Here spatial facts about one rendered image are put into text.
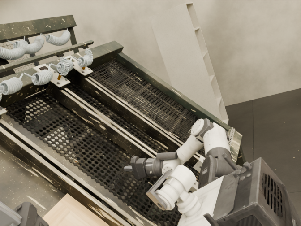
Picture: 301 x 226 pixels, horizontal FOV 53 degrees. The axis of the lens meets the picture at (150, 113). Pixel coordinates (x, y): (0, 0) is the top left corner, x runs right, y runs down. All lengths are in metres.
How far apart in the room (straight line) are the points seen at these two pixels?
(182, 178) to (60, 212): 0.61
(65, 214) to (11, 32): 1.36
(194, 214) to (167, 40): 3.91
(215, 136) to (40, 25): 1.70
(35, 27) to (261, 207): 2.05
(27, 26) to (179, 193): 1.82
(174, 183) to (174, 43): 3.85
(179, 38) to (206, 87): 0.82
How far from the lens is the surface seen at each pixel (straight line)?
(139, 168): 1.47
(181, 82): 4.66
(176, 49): 4.58
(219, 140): 1.12
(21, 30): 2.30
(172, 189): 0.81
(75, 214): 1.30
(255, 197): 0.71
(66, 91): 1.78
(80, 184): 1.33
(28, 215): 0.62
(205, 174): 1.01
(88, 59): 1.90
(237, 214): 0.72
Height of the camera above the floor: 1.82
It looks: 14 degrees down
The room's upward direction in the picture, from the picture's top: 20 degrees counter-clockwise
